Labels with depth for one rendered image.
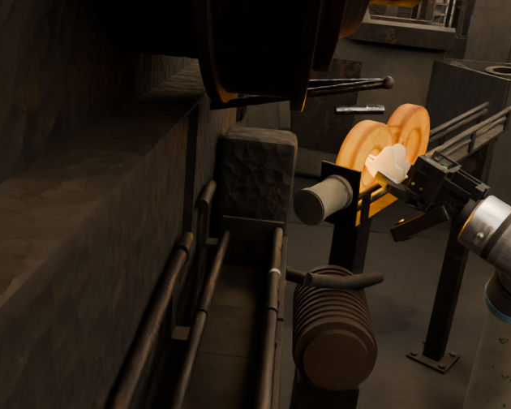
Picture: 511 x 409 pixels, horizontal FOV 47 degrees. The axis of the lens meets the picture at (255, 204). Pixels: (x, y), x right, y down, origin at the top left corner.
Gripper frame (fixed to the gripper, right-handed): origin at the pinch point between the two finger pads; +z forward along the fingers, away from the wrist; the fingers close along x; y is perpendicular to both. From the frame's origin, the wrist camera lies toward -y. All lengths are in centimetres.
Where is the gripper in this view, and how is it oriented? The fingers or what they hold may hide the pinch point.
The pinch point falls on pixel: (367, 161)
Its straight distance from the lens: 105.7
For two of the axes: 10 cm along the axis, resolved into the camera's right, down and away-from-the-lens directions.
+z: -7.1, -5.6, 4.4
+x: -6.3, 2.1, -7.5
